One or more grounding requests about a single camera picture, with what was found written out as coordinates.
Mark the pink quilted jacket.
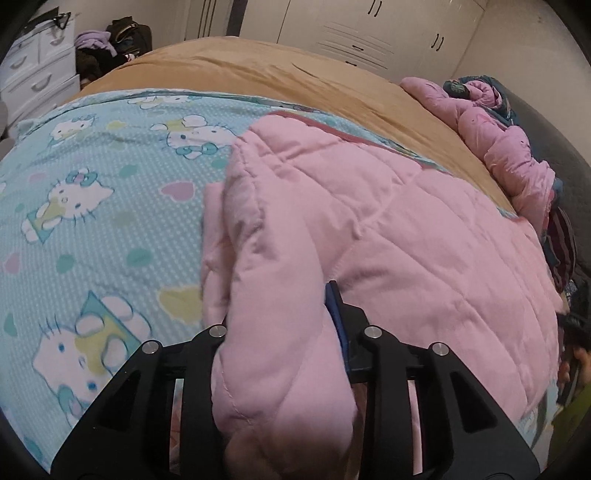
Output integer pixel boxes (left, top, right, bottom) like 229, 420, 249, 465
201, 112, 562, 479

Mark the purple clothes pile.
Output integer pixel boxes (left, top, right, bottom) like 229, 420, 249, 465
74, 30, 118, 57

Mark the white bedroom door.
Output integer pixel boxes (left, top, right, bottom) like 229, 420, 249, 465
184, 0, 247, 40

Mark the person's right hand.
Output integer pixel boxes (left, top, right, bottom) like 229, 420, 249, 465
557, 345, 591, 400

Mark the dark striped pillow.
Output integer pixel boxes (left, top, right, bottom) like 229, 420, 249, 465
543, 205, 578, 293

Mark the blue cartoon cat blanket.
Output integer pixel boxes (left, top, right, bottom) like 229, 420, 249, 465
1, 90, 453, 469

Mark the grey padded headboard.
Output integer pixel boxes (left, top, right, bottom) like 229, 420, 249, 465
500, 85, 591, 278

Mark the white glossy wardrobe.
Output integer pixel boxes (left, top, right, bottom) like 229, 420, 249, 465
239, 0, 487, 84

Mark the white drawer chest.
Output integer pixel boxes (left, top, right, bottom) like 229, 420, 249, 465
1, 13, 80, 129

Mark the tan bed sheet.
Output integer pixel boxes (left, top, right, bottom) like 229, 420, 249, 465
81, 37, 512, 210

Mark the black backpack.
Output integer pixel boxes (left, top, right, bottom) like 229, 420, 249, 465
106, 16, 152, 60

